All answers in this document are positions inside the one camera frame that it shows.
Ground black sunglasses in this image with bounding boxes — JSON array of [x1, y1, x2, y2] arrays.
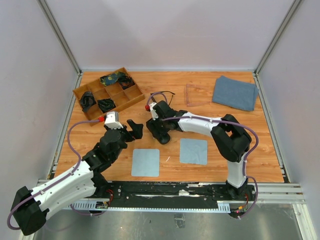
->
[[150, 91, 176, 107]]

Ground black dotted rolled tie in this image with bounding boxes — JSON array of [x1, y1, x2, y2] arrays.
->
[[97, 98, 116, 113]]

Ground folded blue towel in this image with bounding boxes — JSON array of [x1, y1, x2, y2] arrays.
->
[[212, 75, 259, 112]]

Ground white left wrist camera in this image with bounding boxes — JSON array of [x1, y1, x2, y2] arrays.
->
[[98, 111, 123, 129]]

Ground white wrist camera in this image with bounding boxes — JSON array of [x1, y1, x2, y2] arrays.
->
[[98, 111, 123, 129], [145, 102, 159, 121]]

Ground aluminium front rail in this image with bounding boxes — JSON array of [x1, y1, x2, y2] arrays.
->
[[47, 181, 305, 218]]

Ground aluminium frame post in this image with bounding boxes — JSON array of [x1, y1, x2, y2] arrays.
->
[[37, 0, 82, 75], [253, 0, 304, 77]]

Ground black striped rolled tie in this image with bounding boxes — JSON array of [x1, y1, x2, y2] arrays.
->
[[80, 91, 97, 113]]

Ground right aluminium frame post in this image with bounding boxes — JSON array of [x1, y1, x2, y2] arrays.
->
[[253, 0, 304, 77]]

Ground wooden divided organizer tray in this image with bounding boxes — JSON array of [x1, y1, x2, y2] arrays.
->
[[69, 67, 145, 124]]

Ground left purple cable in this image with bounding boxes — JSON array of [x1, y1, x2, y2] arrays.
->
[[6, 118, 107, 232]]

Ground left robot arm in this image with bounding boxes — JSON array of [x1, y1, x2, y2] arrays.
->
[[7, 119, 144, 236]]

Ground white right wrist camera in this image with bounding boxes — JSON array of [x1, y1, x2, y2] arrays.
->
[[145, 102, 159, 121]]

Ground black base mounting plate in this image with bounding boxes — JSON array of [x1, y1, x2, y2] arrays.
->
[[84, 181, 257, 210]]

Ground purple cable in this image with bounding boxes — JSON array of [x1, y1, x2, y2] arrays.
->
[[6, 118, 107, 232], [146, 91, 260, 221]]

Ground left aluminium frame post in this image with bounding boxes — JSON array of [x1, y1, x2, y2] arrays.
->
[[37, 0, 82, 75]]

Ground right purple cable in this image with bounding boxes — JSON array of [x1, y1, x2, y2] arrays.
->
[[146, 91, 260, 221]]

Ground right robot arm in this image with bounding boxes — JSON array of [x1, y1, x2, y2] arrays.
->
[[145, 100, 252, 200]]

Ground blue patterned rolled tie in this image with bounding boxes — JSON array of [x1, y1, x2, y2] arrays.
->
[[99, 71, 126, 87]]

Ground pink clear glasses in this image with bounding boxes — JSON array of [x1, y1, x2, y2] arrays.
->
[[185, 83, 211, 107]]

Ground black orange rolled tie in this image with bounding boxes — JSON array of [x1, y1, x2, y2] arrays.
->
[[117, 75, 134, 90]]

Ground light blue cloth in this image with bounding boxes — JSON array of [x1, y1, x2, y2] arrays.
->
[[179, 138, 208, 165], [131, 149, 160, 177]]

